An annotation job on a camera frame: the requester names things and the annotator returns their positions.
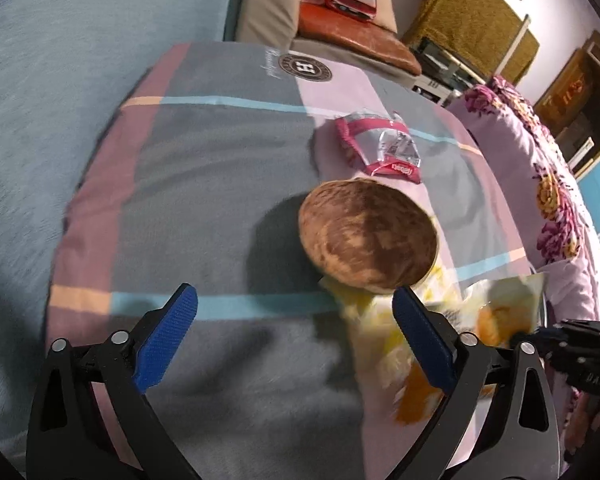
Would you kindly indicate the yellow patterned cloth cover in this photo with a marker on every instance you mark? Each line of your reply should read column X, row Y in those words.
column 470, row 15

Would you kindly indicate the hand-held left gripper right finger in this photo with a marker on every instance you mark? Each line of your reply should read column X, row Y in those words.
column 425, row 340

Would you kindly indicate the yellow snack packet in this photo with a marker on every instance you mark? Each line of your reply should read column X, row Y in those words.
column 500, row 310

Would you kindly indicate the beige sofa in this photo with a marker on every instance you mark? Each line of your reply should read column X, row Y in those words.
column 267, row 10

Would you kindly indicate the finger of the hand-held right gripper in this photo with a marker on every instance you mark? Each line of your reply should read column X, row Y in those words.
column 565, row 337

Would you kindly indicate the light blue bed sheet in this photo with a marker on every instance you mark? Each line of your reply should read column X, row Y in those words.
column 40, row 110

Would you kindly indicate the striped plaid blanket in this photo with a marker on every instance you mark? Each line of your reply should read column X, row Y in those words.
column 205, row 200

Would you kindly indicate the brown leather cushion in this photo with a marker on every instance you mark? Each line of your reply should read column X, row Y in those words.
column 355, row 40

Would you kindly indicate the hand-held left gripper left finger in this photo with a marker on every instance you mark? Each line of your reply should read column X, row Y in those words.
column 165, row 340

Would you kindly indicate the brown paper bowl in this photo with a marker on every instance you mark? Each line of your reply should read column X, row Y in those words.
column 370, row 235

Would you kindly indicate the low media shelf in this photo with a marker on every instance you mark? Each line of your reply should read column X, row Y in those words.
column 445, row 70

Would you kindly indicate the pink and clear plastic wrapper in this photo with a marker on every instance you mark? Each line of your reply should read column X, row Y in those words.
column 380, row 147

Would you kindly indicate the wooden framed board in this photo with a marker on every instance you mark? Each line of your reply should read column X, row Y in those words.
column 580, row 95

